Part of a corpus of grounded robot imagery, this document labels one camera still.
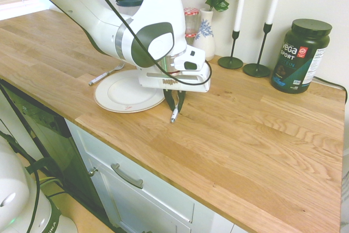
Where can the clear bottle with teal lid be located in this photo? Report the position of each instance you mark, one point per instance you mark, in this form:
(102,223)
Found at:
(128,2)

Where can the black dishwasher front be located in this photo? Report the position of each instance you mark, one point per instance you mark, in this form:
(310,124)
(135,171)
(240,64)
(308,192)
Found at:
(46,132)

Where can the glass jar red checkered lid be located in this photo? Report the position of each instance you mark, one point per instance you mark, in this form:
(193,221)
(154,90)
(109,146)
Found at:
(192,21)
(190,38)

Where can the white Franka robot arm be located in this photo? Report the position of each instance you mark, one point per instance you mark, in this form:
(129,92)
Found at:
(95,17)

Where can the white cabinet drawer front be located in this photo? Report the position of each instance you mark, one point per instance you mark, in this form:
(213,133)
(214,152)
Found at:
(152,194)

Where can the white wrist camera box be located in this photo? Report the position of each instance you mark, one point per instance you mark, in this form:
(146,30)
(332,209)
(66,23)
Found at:
(191,59)

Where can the dark green protein powder tub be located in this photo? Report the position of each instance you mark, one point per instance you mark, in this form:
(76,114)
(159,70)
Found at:
(297,58)

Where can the silver cabinet knob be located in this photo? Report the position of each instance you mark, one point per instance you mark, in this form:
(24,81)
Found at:
(92,172)

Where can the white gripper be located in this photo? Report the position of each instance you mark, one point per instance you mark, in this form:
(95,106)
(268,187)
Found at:
(196,83)

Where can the white vase with blue print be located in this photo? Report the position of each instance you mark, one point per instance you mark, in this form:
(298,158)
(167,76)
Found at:
(204,44)

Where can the tall black candle holder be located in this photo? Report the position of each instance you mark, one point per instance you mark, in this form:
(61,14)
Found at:
(256,70)

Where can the white plate with gold rim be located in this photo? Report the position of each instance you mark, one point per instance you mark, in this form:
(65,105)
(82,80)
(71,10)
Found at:
(122,96)

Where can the short black candle holder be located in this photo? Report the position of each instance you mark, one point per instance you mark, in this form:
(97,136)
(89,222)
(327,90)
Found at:
(230,62)

